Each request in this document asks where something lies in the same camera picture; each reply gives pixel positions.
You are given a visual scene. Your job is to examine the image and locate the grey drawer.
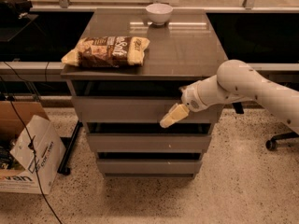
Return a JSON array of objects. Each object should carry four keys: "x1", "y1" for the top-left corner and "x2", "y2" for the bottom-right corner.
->
[
  {"x1": 71, "y1": 95, "x2": 226, "y2": 124},
  {"x1": 87, "y1": 133, "x2": 211, "y2": 153},
  {"x1": 96, "y1": 160, "x2": 202, "y2": 175}
]

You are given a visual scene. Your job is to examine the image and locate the grey middle drawer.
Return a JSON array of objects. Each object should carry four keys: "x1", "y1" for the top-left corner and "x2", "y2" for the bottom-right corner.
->
[{"x1": 87, "y1": 133, "x2": 211, "y2": 153}]

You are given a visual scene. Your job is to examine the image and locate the white cardboard box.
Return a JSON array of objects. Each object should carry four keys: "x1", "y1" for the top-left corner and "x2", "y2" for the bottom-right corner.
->
[{"x1": 0, "y1": 101, "x2": 65, "y2": 194}]

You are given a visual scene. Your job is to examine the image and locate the black office chair base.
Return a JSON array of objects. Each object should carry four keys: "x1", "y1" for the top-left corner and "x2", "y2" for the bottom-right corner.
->
[{"x1": 265, "y1": 132, "x2": 299, "y2": 151}]

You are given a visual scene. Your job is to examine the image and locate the black power cable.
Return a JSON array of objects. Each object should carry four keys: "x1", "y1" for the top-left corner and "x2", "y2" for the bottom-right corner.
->
[{"x1": 0, "y1": 61, "x2": 64, "y2": 224}]

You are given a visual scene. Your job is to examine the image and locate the black table leg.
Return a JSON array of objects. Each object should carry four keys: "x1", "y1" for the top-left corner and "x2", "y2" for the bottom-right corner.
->
[{"x1": 58, "y1": 120, "x2": 82, "y2": 175}]

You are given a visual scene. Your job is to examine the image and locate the grey top drawer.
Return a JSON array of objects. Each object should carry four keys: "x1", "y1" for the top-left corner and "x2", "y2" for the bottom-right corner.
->
[{"x1": 71, "y1": 95, "x2": 226, "y2": 124}]

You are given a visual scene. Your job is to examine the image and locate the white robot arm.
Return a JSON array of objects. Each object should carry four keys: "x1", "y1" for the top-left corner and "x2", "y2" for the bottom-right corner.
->
[{"x1": 160, "y1": 60, "x2": 299, "y2": 133}]

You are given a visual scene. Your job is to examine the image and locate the black bag on shelf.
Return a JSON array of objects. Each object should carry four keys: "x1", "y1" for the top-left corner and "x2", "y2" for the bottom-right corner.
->
[{"x1": 0, "y1": 0, "x2": 33, "y2": 21}]

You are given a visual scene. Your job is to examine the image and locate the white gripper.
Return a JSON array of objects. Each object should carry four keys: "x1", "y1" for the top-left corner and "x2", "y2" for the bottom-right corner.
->
[{"x1": 160, "y1": 83, "x2": 203, "y2": 128}]

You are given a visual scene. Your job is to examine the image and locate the grey drawer cabinet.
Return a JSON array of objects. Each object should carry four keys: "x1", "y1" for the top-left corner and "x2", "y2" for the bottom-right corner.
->
[{"x1": 62, "y1": 8, "x2": 226, "y2": 177}]

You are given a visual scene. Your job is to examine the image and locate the grey bottom drawer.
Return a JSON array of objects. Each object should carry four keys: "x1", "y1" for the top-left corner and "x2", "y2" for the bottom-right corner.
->
[{"x1": 96, "y1": 160, "x2": 202, "y2": 175}]

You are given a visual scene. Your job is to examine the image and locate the brown snack chip bag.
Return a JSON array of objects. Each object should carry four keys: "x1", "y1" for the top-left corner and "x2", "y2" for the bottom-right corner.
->
[{"x1": 62, "y1": 36, "x2": 150, "y2": 68}]

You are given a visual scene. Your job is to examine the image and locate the white ceramic bowl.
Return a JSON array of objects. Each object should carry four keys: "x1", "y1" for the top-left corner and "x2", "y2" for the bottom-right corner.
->
[{"x1": 146, "y1": 3, "x2": 173, "y2": 25}]

